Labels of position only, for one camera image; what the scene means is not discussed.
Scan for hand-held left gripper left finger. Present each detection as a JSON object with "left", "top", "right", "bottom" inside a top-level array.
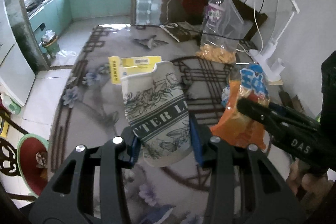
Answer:
[{"left": 29, "top": 127, "right": 139, "bottom": 224}]

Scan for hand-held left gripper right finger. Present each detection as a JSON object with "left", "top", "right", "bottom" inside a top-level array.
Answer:
[{"left": 189, "top": 116, "right": 307, "bottom": 224}]

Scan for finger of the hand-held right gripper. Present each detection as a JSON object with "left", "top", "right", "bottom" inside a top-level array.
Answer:
[
  {"left": 269, "top": 102, "right": 319, "bottom": 123},
  {"left": 236, "top": 97, "right": 289, "bottom": 135}
]

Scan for orange snack bag blue label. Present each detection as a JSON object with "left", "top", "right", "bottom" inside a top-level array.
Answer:
[{"left": 210, "top": 63, "right": 271, "bottom": 152}]

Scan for floral printed oven mitt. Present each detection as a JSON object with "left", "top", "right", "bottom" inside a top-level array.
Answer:
[{"left": 121, "top": 61, "right": 193, "bottom": 167}]

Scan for green trash bin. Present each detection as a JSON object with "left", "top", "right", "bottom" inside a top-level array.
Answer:
[{"left": 41, "top": 29, "right": 59, "bottom": 59}]

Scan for person's right hand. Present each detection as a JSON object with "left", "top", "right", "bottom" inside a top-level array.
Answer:
[{"left": 286, "top": 160, "right": 334, "bottom": 203}]

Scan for patterned table cover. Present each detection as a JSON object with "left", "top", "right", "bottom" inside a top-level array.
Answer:
[{"left": 49, "top": 23, "right": 310, "bottom": 224}]

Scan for white desk lamp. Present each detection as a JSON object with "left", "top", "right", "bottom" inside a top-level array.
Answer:
[{"left": 248, "top": 0, "right": 301, "bottom": 81}]

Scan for clear zip bag orange snacks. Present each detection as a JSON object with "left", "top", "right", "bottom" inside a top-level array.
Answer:
[{"left": 196, "top": 0, "right": 245, "bottom": 64}]

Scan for yellow cardboard box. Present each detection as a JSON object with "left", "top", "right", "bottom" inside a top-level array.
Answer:
[{"left": 108, "top": 55, "right": 162, "bottom": 84}]

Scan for dark carved wooden chair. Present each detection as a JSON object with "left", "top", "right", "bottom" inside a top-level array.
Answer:
[{"left": 0, "top": 103, "right": 50, "bottom": 201}]

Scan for plastic bottle purple label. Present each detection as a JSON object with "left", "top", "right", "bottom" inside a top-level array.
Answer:
[{"left": 206, "top": 0, "right": 227, "bottom": 28}]

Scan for white refrigerator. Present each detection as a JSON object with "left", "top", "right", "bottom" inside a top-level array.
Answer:
[{"left": 0, "top": 38, "right": 36, "bottom": 109}]

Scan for teal kitchen cabinet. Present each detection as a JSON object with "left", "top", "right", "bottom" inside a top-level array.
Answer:
[{"left": 26, "top": 0, "right": 132, "bottom": 33}]

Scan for white cable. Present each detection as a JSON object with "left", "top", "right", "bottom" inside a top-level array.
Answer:
[{"left": 236, "top": 0, "right": 265, "bottom": 52}]

